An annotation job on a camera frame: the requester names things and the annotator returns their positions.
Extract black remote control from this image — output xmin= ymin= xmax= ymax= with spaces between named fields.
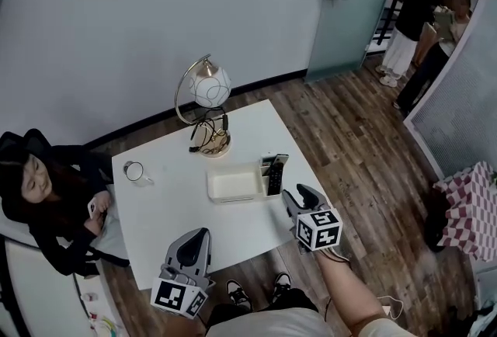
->
xmin=266 ymin=155 xmax=286 ymax=197

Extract white table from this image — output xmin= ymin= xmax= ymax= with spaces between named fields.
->
xmin=111 ymin=99 xmax=332 ymax=291

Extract person's white shirt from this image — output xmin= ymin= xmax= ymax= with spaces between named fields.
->
xmin=205 ymin=307 xmax=422 ymax=337

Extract person's black shorts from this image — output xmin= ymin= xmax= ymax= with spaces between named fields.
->
xmin=209 ymin=287 xmax=320 ymax=325

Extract person's left shoe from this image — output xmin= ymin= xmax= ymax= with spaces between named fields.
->
xmin=226 ymin=279 xmax=254 ymax=314

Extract frosted glass door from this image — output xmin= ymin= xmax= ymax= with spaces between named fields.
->
xmin=304 ymin=0 xmax=403 ymax=85

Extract white organizer tray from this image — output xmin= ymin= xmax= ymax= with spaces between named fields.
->
xmin=207 ymin=157 xmax=290 ymax=206

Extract black lamp cable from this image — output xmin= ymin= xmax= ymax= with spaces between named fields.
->
xmin=189 ymin=106 xmax=231 ymax=155

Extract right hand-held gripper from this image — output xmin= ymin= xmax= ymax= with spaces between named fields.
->
xmin=282 ymin=183 xmax=343 ymax=252

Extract white globe table lamp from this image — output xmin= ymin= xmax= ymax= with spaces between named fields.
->
xmin=174 ymin=54 xmax=233 ymax=158

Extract black office chair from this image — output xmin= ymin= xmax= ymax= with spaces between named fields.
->
xmin=0 ymin=128 xmax=54 ymax=158

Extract person's shoe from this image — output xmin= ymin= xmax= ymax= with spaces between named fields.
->
xmin=226 ymin=279 xmax=254 ymax=314
xmin=273 ymin=272 xmax=293 ymax=304

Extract pile of colourful items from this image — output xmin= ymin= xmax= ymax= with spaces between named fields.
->
xmin=87 ymin=311 xmax=118 ymax=337

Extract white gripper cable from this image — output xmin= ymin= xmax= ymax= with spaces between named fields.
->
xmin=375 ymin=294 xmax=405 ymax=320

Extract glass partition with blinds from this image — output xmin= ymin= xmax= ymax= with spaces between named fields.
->
xmin=403 ymin=0 xmax=497 ymax=178

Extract checkered tablecloth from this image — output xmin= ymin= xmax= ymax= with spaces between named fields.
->
xmin=433 ymin=161 xmax=497 ymax=263

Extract black round bin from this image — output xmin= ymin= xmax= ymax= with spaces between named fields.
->
xmin=425 ymin=187 xmax=452 ymax=255

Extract white mug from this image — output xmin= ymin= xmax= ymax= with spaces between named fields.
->
xmin=123 ymin=160 xmax=155 ymax=188

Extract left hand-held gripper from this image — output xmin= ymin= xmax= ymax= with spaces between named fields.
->
xmin=150 ymin=228 xmax=217 ymax=319

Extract white bag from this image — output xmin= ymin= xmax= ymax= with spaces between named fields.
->
xmin=471 ymin=300 xmax=497 ymax=337

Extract black railing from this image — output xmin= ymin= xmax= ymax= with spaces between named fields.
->
xmin=374 ymin=0 xmax=413 ymax=47

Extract person's right forearm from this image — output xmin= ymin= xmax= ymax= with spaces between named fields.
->
xmin=312 ymin=248 xmax=394 ymax=337

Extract person's right shoe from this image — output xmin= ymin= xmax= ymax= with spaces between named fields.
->
xmin=273 ymin=272 xmax=293 ymax=304

